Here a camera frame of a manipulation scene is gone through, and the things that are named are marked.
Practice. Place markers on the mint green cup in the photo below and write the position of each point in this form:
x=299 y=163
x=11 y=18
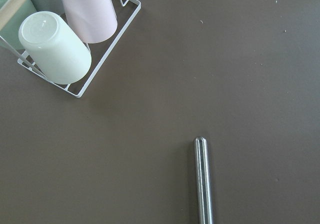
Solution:
x=10 y=32

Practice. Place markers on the pink cup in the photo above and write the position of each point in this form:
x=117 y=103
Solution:
x=94 y=21

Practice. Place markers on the steel muddler black tip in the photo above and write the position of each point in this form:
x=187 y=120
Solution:
x=203 y=181

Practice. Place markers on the white cup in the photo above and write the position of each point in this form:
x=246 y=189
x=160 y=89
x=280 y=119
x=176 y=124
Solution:
x=59 y=53

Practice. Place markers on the white wire cup rack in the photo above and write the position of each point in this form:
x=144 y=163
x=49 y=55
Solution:
x=126 y=11

